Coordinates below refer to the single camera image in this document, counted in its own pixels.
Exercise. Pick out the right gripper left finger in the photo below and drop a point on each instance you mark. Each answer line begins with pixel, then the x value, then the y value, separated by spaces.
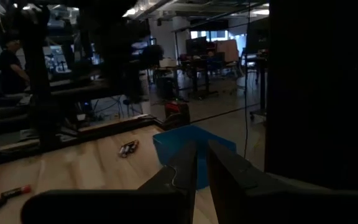
pixel 172 205

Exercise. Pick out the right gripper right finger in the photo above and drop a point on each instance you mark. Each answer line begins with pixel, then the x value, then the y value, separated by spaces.
pixel 259 202

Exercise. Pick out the blue plastic bin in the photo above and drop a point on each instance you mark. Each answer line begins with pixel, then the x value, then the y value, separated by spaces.
pixel 172 146

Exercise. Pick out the copper-tipped dark battery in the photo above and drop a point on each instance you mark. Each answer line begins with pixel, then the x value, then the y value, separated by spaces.
pixel 134 145

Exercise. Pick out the small red-tipped black battery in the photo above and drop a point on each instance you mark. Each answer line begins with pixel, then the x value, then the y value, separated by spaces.
pixel 14 193

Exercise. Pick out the red black box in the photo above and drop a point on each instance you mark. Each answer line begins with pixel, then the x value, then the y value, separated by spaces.
pixel 176 113

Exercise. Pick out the black folding partition screen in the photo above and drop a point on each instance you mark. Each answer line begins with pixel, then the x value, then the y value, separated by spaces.
pixel 322 93

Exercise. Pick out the black background desk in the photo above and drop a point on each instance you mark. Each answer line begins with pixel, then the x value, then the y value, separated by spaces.
pixel 204 71

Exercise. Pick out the brown cardboard board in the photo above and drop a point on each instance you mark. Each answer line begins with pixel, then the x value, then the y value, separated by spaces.
pixel 227 49

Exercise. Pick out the person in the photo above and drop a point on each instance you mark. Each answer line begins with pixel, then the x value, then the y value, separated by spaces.
pixel 11 68

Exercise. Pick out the black metal table frame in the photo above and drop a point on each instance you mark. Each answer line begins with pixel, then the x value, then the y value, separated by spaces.
pixel 73 137

